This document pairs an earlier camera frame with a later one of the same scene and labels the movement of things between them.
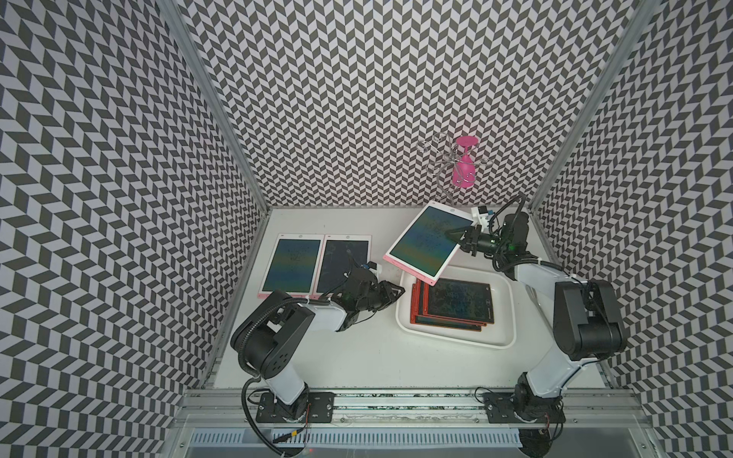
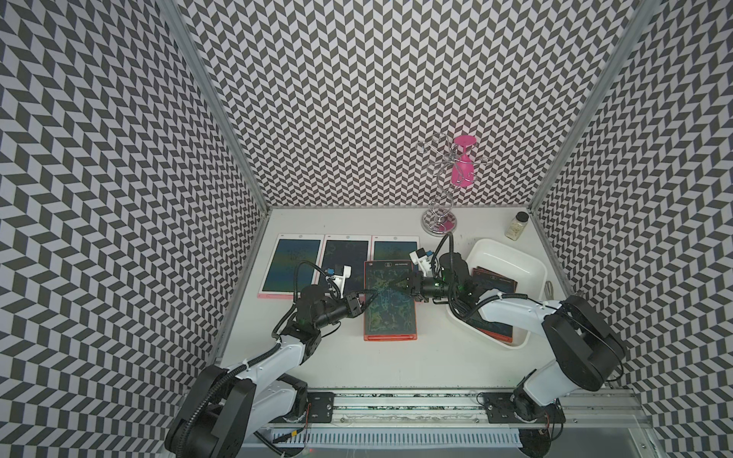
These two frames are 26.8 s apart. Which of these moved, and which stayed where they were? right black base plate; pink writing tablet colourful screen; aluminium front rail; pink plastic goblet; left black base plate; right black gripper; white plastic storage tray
Moved: right black gripper; white plastic storage tray
Stayed: pink plastic goblet; aluminium front rail; pink writing tablet colourful screen; right black base plate; left black base plate
